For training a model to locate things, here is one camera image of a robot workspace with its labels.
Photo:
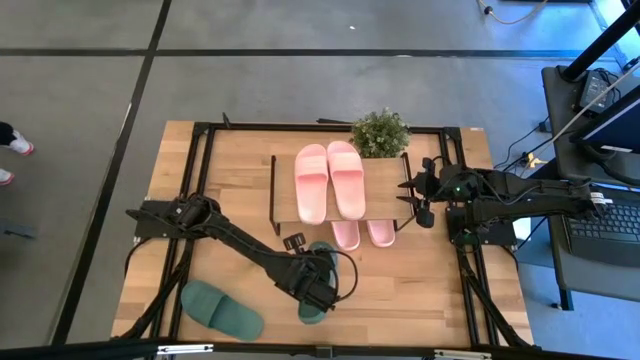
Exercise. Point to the pink slide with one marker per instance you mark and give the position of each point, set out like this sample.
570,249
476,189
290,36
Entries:
346,180
311,185
345,236
381,234

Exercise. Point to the person's foot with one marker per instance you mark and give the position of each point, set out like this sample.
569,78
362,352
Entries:
20,144
5,176

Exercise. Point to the green slide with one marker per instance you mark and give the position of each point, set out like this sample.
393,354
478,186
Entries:
222,311
310,315

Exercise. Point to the black power adapter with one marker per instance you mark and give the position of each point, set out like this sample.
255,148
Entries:
592,90

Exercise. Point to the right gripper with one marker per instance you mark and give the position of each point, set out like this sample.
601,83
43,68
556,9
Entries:
442,187

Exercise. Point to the black post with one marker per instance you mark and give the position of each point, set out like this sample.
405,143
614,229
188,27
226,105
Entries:
600,37

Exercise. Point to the artificial potted plant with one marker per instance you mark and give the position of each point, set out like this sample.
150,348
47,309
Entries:
380,132

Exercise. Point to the yellow plug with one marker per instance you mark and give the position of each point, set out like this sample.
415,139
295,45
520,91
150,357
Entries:
534,160

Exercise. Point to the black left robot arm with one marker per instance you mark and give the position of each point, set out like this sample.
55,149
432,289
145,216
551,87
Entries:
235,240

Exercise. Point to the black side desk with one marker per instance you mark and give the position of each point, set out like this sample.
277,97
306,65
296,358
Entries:
590,280

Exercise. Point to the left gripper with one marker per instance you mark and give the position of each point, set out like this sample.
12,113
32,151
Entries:
307,280

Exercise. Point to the black rig crossbar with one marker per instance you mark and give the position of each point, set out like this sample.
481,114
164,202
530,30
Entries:
75,348

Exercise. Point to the black table frame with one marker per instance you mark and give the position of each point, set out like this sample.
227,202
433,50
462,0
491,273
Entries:
320,127

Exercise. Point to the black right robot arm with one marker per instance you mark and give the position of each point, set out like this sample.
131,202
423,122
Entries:
525,195

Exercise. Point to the black monitor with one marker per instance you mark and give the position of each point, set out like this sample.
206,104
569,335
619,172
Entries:
615,125

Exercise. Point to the wooden shelf black frame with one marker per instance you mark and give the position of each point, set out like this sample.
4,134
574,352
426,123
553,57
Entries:
385,190

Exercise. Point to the black keyboard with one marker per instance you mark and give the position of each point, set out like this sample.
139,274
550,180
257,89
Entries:
610,230

